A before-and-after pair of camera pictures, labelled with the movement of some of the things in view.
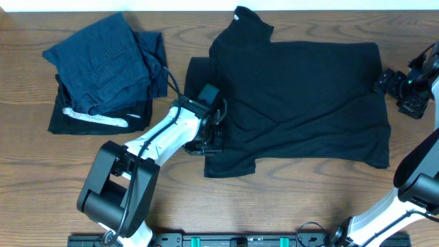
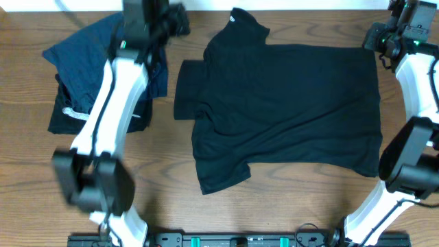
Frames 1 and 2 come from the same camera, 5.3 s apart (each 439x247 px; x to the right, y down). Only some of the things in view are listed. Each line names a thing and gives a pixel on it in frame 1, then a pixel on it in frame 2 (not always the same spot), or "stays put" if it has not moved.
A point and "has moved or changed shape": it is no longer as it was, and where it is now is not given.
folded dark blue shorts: x=108 y=65 stays put
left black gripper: x=212 y=139 -> x=177 y=18
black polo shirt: x=290 y=101 has moved or changed shape
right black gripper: x=395 y=86 -> x=372 y=39
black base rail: x=244 y=240 stays put
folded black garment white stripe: x=66 y=120 stays put
